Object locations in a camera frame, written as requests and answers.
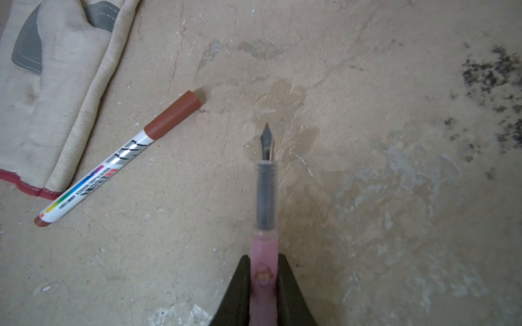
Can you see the beige work glove far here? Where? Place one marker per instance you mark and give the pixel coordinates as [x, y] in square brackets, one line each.
[57, 58]

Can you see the pink fountain pen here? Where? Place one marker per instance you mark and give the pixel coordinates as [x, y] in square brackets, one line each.
[264, 246]

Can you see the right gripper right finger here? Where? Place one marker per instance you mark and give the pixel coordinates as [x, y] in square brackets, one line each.
[292, 309]

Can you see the brown capped white marker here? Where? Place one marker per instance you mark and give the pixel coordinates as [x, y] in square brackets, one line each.
[176, 113]

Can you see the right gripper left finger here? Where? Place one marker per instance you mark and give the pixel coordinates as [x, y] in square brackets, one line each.
[234, 308]

